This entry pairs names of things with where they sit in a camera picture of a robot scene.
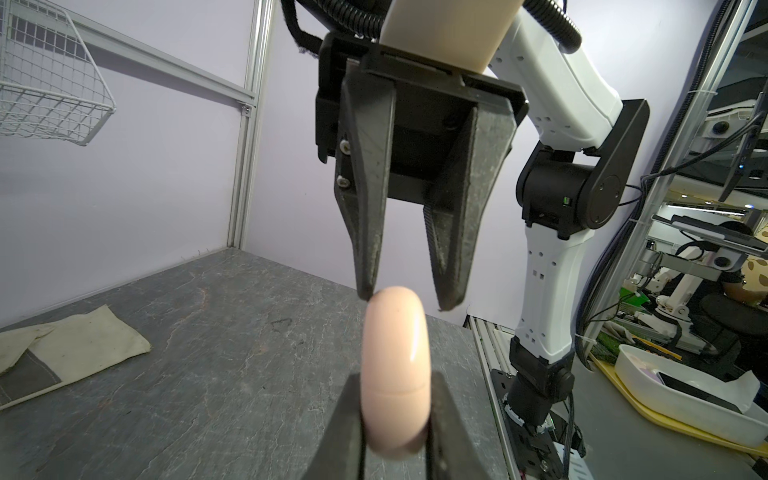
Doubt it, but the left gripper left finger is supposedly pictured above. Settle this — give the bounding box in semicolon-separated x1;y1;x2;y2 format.
302;373;366;480

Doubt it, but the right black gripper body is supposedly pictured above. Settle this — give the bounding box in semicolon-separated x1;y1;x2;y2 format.
315;32;529;204

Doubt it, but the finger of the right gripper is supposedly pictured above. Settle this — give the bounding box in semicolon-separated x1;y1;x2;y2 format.
424;106;517;311
334;68;396;301

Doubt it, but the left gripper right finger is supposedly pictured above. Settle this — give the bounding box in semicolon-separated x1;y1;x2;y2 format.
425;371;490;480

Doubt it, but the pink earbud charging case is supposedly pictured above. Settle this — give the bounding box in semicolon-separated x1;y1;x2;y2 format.
360;286;431;459

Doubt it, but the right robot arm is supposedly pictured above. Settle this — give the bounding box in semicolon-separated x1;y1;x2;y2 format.
281;1;650;429

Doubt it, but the white plastic tray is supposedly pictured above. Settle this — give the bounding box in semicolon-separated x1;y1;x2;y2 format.
615;345;767;447

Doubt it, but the yellow tray under bin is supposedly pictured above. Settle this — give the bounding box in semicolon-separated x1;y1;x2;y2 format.
589;355;767;458

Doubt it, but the beige gardening glove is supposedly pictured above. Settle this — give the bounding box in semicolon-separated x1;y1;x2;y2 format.
1;305;152;410

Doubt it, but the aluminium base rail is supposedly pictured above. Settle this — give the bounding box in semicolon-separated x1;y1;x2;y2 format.
464;314;595;480

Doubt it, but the long white wire basket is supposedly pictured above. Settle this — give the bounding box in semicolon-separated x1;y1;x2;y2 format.
1;0;116;146

